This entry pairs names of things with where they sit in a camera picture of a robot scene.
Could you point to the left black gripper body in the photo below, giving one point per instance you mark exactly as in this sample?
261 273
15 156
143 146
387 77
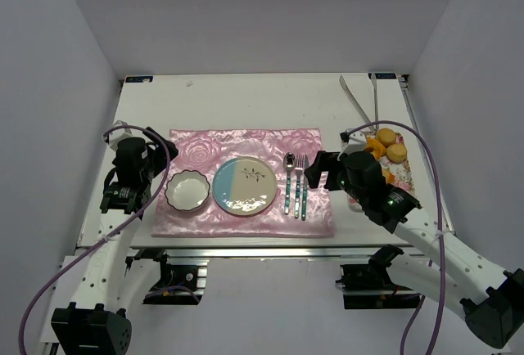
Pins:
160 147

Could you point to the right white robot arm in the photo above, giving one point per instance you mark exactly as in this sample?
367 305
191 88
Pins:
486 296

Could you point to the blue and beige plate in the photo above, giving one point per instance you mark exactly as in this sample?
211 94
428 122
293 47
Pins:
244 186

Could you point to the round yellow bun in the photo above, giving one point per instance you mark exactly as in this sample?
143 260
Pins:
386 137
396 153

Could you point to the aluminium frame rail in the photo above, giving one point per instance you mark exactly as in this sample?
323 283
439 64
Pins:
278 252

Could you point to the knife with patterned handle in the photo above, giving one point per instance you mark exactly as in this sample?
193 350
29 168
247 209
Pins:
304 191

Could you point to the right blue table label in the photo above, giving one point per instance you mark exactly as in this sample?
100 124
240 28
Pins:
382 76

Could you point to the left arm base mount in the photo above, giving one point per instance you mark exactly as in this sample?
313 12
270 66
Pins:
182 281

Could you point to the fork with patterned handle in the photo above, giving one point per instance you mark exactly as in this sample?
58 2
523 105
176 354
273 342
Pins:
299 169

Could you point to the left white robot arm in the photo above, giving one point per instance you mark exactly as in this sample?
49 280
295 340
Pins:
96 320

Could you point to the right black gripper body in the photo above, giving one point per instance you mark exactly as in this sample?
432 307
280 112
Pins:
322 168

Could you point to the orange glazed donut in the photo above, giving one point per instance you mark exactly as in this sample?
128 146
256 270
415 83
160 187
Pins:
375 148

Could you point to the pink satin placemat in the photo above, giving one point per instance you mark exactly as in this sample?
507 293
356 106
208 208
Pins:
205 151

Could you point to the white scalloped bowl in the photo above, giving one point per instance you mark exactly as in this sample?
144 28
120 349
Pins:
187 191

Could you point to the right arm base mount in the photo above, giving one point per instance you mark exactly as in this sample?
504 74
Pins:
368 286

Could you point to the spoon with patterned handle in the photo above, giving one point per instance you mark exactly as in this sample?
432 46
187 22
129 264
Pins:
289 163

